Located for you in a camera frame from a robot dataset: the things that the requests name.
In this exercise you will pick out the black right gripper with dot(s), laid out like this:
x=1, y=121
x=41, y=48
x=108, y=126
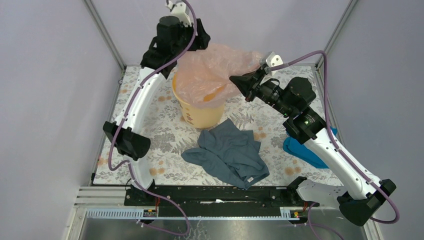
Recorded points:
x=246, y=82

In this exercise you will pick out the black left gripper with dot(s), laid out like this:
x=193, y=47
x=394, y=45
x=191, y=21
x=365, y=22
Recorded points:
x=200, y=41

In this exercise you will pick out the pink plastic trash bag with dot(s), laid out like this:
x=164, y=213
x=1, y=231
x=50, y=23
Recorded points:
x=202, y=76

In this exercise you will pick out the yellow plastic trash bin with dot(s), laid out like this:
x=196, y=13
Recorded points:
x=200, y=118

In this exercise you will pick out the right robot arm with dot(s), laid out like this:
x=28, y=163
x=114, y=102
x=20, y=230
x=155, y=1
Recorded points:
x=361, y=193

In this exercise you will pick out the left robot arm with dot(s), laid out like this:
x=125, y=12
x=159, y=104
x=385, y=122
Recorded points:
x=173, y=39

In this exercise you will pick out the grey-blue crumpled cloth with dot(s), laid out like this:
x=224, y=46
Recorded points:
x=229, y=154

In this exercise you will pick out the bright blue cloth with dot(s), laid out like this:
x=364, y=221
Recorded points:
x=293, y=147

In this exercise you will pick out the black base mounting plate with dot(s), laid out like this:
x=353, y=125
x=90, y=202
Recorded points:
x=216, y=201

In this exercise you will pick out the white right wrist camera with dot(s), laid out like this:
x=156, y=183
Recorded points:
x=270, y=60

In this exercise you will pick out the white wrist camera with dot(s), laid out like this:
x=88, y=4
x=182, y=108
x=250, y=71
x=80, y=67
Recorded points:
x=180, y=10
x=270, y=60

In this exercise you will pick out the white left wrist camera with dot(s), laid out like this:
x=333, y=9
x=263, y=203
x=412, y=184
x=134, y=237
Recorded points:
x=180, y=10

